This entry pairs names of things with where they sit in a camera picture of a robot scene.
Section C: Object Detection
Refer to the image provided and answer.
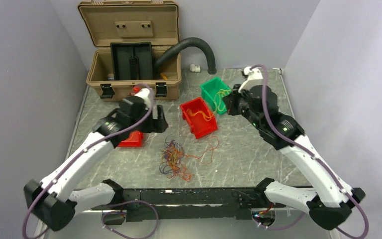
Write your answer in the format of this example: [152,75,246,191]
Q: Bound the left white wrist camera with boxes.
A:
[133,86,154,109]

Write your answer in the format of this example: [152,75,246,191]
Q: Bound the black corrugated hose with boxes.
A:
[155,37,217,75]

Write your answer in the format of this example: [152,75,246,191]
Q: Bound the right red plastic bin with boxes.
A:
[180,97,218,139]

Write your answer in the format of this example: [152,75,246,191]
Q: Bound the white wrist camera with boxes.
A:
[238,66,264,94]
[133,86,154,109]

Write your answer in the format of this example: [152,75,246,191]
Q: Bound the green plastic bin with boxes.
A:
[200,77,231,115]

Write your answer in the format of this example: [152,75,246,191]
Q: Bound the red plastic bin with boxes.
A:
[118,131,144,147]
[180,97,218,139]

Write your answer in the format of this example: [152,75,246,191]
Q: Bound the white pipe fitting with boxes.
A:
[190,64,201,73]

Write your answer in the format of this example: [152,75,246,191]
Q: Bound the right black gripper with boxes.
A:
[222,83,263,130]

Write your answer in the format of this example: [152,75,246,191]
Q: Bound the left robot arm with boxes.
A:
[23,96,168,231]

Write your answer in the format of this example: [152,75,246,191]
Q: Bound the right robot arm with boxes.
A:
[223,84,366,230]

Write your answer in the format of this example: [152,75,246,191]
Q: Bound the tan plastic toolbox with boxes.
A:
[78,0,182,102]

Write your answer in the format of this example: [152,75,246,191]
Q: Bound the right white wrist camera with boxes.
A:
[238,66,264,94]

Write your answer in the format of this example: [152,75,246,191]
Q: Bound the black toolbox tray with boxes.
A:
[110,42,153,81]

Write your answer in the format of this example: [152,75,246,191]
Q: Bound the yellow item in toolbox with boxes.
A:
[160,73,168,80]

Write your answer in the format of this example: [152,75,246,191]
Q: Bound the left red plastic bin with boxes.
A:
[118,131,144,147]

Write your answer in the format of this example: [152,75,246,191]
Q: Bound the coloured wire bundle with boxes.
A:
[158,135,220,182]

